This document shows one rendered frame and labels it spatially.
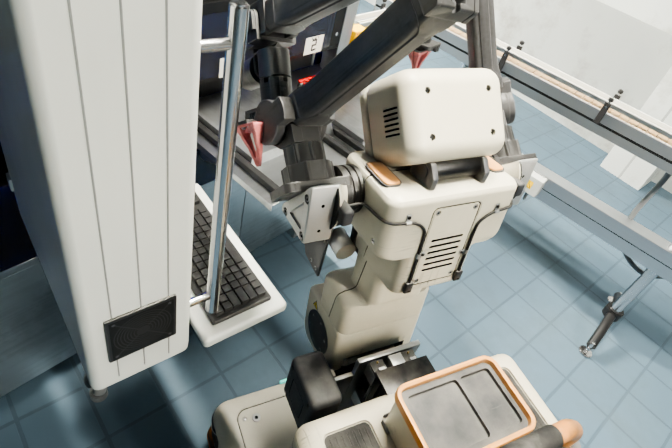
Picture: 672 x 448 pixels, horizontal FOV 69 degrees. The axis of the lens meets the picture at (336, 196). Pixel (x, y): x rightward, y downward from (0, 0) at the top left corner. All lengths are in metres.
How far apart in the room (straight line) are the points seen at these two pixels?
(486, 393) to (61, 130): 0.82
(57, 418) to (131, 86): 1.47
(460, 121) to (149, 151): 0.47
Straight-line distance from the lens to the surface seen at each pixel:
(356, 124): 1.58
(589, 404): 2.43
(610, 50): 4.16
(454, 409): 0.98
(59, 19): 0.53
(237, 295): 1.09
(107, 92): 0.58
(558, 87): 2.28
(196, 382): 1.92
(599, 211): 2.40
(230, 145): 0.70
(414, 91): 0.77
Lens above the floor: 1.70
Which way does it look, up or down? 40 degrees down
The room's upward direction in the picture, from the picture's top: 16 degrees clockwise
